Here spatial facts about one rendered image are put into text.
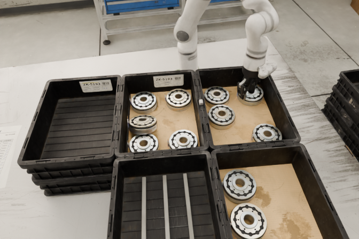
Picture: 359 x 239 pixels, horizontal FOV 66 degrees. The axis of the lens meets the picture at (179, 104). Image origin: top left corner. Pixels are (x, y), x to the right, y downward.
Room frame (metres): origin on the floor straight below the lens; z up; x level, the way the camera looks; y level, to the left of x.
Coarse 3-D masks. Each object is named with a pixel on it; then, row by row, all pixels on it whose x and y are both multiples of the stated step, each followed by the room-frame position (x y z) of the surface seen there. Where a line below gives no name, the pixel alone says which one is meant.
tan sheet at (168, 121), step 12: (132, 96) 0.84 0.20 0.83; (156, 96) 0.84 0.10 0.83; (156, 108) 0.77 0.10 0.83; (168, 108) 0.76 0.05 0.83; (192, 108) 0.76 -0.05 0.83; (168, 120) 0.70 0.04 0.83; (180, 120) 0.70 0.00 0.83; (192, 120) 0.70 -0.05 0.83; (156, 132) 0.64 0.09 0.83; (168, 132) 0.64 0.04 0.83
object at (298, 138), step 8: (272, 80) 0.81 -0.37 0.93; (200, 88) 0.77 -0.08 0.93; (272, 88) 0.77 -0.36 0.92; (200, 96) 0.73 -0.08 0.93; (280, 96) 0.72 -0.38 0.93; (280, 104) 0.68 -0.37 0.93; (288, 112) 0.64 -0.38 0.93; (208, 120) 0.61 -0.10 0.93; (288, 120) 0.60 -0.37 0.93; (208, 128) 0.59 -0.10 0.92; (208, 136) 0.54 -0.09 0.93; (296, 136) 0.53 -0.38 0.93; (232, 144) 0.51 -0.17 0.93; (240, 144) 0.51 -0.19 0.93; (248, 144) 0.51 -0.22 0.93; (256, 144) 0.51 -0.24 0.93; (264, 144) 0.51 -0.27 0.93; (272, 144) 0.50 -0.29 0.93
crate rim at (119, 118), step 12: (156, 72) 0.88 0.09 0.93; (168, 72) 0.87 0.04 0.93; (180, 72) 0.87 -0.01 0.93; (192, 72) 0.87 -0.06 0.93; (120, 96) 0.74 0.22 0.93; (120, 108) 0.68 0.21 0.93; (120, 120) 0.62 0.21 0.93; (120, 132) 0.57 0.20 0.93; (204, 132) 0.56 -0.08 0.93; (204, 144) 0.51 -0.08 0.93; (120, 156) 0.48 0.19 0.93
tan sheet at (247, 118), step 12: (240, 108) 0.75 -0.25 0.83; (252, 108) 0.75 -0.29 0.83; (264, 108) 0.75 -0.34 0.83; (240, 120) 0.69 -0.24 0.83; (252, 120) 0.69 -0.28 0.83; (264, 120) 0.69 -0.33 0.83; (216, 132) 0.63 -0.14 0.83; (228, 132) 0.63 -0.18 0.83; (240, 132) 0.63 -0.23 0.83; (216, 144) 0.58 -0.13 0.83
